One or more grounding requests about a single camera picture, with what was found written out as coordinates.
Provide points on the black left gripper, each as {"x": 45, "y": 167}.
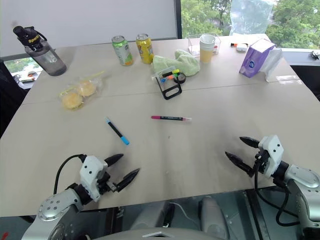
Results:
{"x": 104, "y": 186}

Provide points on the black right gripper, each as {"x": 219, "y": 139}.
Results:
{"x": 262, "y": 162}

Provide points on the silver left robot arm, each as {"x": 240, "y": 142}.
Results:
{"x": 53, "y": 206}

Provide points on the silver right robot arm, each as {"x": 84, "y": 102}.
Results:
{"x": 303, "y": 185}

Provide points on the blue capped black pen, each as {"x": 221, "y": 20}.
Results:
{"x": 116, "y": 130}

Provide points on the pink capped black pen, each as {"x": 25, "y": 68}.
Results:
{"x": 170, "y": 118}

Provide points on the clear plastic container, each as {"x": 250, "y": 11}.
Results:
{"x": 193, "y": 46}

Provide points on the silver robot leg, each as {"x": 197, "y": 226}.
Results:
{"x": 213, "y": 217}

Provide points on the silver robot torso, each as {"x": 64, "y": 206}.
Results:
{"x": 160, "y": 235}

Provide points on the round yellow bun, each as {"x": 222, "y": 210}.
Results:
{"x": 72, "y": 100}
{"x": 87, "y": 88}

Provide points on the clear bag of buns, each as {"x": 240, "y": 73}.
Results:
{"x": 77, "y": 92}

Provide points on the purple tissue pack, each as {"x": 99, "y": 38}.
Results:
{"x": 255, "y": 58}

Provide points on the blue highlighter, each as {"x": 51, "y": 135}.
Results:
{"x": 163, "y": 80}

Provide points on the black tape roll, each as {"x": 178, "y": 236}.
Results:
{"x": 180, "y": 78}

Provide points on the orange highlighter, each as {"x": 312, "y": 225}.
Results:
{"x": 170, "y": 76}

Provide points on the small white case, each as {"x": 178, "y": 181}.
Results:
{"x": 241, "y": 47}

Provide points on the yellow green highlighter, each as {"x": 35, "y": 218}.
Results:
{"x": 175, "y": 72}

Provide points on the light green towel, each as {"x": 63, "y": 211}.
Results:
{"x": 186, "y": 63}

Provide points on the orange black marker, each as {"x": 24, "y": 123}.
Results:
{"x": 233, "y": 45}

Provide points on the stacked paper cups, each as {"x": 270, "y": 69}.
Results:
{"x": 207, "y": 48}

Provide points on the green drink can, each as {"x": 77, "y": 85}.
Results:
{"x": 122, "y": 51}

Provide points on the black object on sill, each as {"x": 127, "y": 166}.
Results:
{"x": 315, "y": 55}

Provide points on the yellow drink can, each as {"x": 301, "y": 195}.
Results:
{"x": 145, "y": 48}

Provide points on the clear plastic bag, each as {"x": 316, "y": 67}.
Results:
{"x": 250, "y": 17}

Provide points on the grey sport water bottle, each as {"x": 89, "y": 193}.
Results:
{"x": 46, "y": 56}

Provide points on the black window pillar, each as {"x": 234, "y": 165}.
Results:
{"x": 177, "y": 18}

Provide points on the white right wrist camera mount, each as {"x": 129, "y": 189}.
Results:
{"x": 273, "y": 151}

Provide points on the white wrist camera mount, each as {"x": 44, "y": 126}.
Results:
{"x": 90, "y": 172}
{"x": 273, "y": 151}

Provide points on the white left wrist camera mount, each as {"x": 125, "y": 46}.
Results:
{"x": 90, "y": 172}

